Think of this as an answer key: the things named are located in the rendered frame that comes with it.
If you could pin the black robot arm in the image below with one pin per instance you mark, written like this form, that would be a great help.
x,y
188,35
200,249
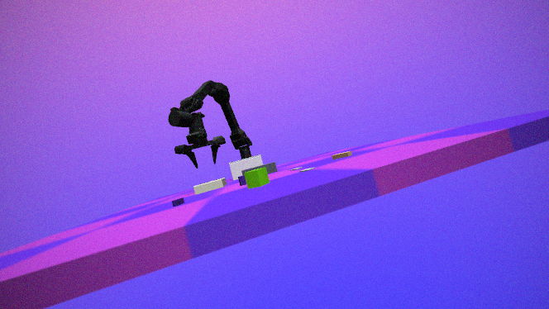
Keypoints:
x,y
185,116

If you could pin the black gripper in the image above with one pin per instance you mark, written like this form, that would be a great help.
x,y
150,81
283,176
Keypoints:
x,y
187,149

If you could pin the green cube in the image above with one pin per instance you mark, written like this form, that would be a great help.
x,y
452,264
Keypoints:
x,y
257,178

